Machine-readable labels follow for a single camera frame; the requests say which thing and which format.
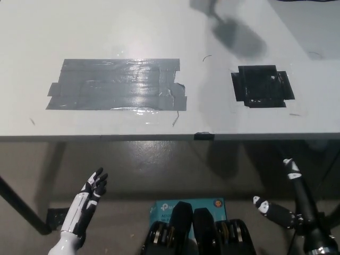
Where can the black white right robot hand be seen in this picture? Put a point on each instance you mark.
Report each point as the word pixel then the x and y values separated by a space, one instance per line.
pixel 310 220

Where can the black slanted table leg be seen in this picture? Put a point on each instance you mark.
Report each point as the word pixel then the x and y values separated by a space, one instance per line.
pixel 24 204

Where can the teal router box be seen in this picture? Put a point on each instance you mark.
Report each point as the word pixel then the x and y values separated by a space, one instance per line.
pixel 162 211

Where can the black tape square patch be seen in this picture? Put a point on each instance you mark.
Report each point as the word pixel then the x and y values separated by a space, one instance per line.
pixel 261 87

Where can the grey duct tape patch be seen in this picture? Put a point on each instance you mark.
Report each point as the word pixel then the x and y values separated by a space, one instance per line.
pixel 117 85

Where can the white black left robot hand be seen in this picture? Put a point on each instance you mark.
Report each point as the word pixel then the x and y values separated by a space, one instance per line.
pixel 79 212

